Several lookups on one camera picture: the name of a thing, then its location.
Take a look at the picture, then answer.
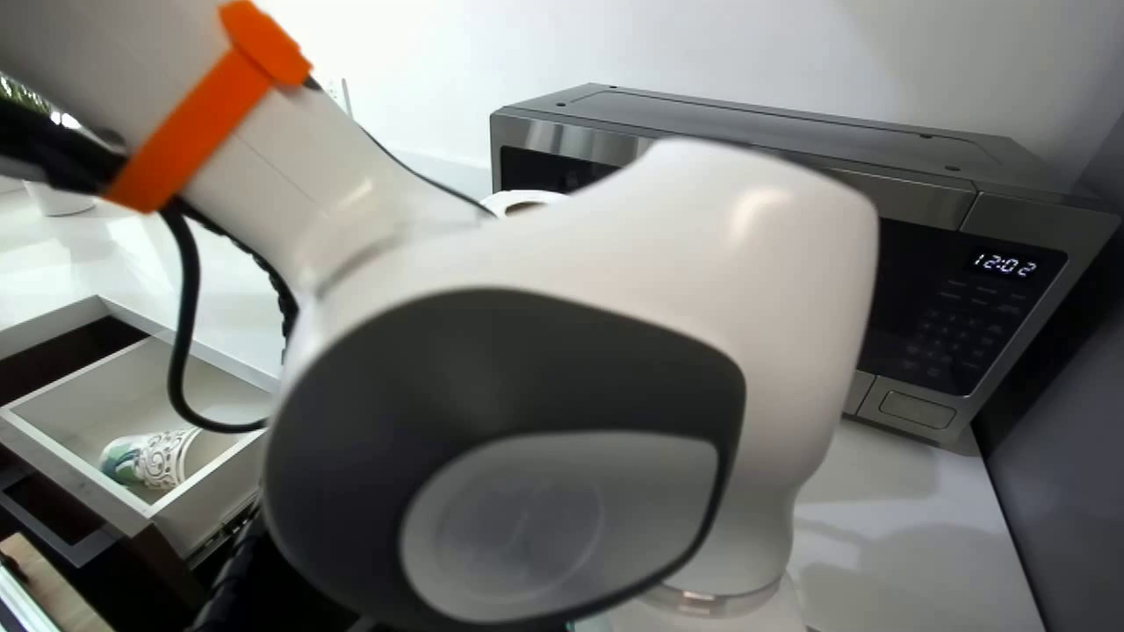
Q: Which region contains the white drawer with dark front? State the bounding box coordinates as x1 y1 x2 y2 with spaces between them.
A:
0 292 288 562

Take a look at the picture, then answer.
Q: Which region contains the stainless steel microwave oven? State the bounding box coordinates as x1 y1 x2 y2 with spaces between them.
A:
487 80 1124 456

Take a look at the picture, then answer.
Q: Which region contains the patterned paper cup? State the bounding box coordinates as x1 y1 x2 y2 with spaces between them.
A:
100 426 204 496

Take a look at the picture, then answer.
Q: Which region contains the wooden platform board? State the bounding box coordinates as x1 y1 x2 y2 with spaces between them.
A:
0 529 87 632

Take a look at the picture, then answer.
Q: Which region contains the orange cable clamp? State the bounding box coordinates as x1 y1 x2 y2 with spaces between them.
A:
103 0 315 218

